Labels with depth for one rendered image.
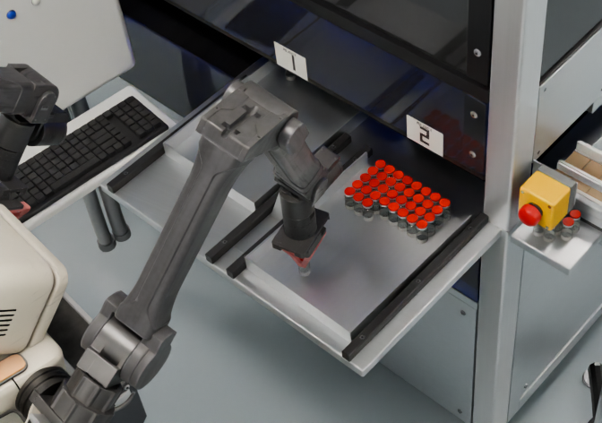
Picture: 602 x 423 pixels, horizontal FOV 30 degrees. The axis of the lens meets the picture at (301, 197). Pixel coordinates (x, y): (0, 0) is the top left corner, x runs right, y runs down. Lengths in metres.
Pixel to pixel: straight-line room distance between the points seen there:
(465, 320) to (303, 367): 0.69
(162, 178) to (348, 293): 0.48
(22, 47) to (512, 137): 1.06
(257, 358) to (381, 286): 1.04
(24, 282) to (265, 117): 0.41
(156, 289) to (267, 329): 1.59
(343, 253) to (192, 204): 0.70
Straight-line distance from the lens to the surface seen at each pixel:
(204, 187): 1.43
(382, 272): 2.07
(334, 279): 2.06
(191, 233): 1.46
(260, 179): 2.24
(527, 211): 1.99
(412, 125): 2.11
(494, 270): 2.24
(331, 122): 2.33
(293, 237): 1.95
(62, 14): 2.46
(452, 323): 2.50
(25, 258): 1.60
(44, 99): 1.80
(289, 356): 3.03
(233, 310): 3.14
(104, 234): 3.05
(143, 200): 2.25
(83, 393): 1.58
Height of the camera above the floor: 2.53
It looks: 49 degrees down
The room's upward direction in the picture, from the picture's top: 8 degrees counter-clockwise
